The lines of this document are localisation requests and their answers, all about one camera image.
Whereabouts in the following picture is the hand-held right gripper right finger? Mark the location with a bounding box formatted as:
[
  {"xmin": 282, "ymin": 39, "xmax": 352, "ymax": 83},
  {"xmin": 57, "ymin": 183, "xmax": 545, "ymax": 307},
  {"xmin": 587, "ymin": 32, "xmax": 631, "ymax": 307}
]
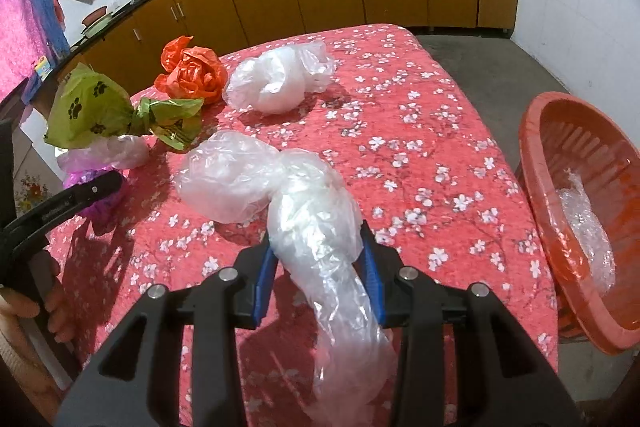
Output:
[{"xmin": 357, "ymin": 219, "xmax": 583, "ymax": 427}]

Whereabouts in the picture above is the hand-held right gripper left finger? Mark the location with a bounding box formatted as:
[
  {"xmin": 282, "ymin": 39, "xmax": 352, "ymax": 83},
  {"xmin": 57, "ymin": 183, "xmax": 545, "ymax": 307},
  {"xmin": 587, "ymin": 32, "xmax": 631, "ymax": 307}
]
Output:
[{"xmin": 52, "ymin": 243, "xmax": 281, "ymax": 427}]

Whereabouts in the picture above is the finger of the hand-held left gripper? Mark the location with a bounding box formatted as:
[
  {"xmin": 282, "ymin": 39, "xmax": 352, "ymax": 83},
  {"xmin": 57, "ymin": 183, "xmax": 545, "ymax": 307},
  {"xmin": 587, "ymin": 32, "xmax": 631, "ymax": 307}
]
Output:
[{"xmin": 67, "ymin": 170, "xmax": 124, "ymax": 215}]

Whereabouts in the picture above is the purple plastic bag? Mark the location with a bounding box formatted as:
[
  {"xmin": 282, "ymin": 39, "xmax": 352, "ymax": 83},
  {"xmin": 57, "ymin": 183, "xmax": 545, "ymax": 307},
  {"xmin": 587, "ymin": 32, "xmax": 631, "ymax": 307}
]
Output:
[{"xmin": 62, "ymin": 169, "xmax": 126, "ymax": 220}]

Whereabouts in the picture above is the long clear plastic bag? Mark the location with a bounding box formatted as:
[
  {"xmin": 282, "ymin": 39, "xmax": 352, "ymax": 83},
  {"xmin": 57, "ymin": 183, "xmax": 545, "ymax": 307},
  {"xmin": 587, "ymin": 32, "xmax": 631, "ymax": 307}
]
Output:
[{"xmin": 172, "ymin": 130, "xmax": 401, "ymax": 423}]

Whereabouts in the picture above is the clear bubble wrap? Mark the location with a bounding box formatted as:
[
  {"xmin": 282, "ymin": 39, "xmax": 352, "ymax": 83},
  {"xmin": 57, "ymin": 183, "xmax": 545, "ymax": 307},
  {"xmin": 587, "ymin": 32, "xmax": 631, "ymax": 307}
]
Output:
[{"xmin": 555, "ymin": 169, "xmax": 617, "ymax": 293}]

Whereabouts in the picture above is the red plastic basket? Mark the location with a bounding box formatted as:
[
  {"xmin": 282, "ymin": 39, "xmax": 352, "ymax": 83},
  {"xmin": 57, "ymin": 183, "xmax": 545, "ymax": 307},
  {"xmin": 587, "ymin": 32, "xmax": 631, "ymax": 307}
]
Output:
[{"xmin": 515, "ymin": 92, "xmax": 640, "ymax": 356}]

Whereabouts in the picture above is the person's left forearm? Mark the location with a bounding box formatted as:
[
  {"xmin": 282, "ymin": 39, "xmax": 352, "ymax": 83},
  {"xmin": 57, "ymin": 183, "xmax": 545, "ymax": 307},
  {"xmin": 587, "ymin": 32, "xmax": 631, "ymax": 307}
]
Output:
[{"xmin": 0, "ymin": 314, "xmax": 36, "ymax": 388}]

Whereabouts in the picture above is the person's left hand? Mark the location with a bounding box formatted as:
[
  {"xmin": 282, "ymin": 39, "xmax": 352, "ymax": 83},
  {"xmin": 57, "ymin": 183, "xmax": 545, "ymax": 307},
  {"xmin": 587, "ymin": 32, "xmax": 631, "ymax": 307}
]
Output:
[{"xmin": 0, "ymin": 254, "xmax": 77, "ymax": 344}]

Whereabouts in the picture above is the pink translucent plastic bag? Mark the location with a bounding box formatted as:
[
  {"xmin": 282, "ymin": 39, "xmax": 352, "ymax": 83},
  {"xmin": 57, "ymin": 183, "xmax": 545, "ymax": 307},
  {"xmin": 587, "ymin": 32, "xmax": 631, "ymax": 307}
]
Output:
[{"xmin": 56, "ymin": 136, "xmax": 150, "ymax": 172}]

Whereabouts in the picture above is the green paw print bag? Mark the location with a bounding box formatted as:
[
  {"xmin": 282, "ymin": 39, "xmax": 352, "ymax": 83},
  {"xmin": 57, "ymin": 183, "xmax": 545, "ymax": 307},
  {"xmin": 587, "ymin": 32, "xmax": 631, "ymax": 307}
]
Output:
[{"xmin": 44, "ymin": 63, "xmax": 205, "ymax": 152}]

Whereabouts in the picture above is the red plastic bag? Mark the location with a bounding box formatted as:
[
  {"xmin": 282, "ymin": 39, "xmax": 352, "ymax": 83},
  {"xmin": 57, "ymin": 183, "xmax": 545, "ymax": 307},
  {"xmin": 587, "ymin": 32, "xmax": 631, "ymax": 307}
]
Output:
[{"xmin": 154, "ymin": 36, "xmax": 228, "ymax": 105}]

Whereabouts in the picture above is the red floral tablecloth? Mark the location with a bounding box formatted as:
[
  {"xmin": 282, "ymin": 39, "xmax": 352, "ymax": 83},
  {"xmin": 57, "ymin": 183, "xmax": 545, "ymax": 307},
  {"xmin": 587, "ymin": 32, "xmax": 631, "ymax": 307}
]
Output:
[{"xmin": 42, "ymin": 23, "xmax": 560, "ymax": 427}]

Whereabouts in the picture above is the green basin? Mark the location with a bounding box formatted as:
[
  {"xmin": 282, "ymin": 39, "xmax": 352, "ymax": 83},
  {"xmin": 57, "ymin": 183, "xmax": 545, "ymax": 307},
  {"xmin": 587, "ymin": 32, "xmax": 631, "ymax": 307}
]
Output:
[{"xmin": 81, "ymin": 13, "xmax": 126, "ymax": 38}]

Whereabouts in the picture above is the red basin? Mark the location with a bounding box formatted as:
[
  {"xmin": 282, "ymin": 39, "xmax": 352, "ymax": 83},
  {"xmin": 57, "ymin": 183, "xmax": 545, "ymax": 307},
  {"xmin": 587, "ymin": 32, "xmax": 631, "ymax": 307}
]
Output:
[{"xmin": 82, "ymin": 5, "xmax": 110, "ymax": 25}]

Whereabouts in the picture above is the hanging blue pink cloth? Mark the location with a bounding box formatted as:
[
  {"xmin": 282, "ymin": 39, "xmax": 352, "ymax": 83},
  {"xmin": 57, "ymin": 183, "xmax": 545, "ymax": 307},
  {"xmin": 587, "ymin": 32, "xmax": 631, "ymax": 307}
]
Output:
[{"xmin": 0, "ymin": 0, "xmax": 71, "ymax": 98}]

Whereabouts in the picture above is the crumpled white plastic bag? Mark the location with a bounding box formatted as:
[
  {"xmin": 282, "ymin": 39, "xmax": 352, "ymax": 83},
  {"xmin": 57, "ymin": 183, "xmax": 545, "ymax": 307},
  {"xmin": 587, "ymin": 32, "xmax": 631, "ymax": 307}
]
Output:
[{"xmin": 222, "ymin": 39, "xmax": 337, "ymax": 115}]

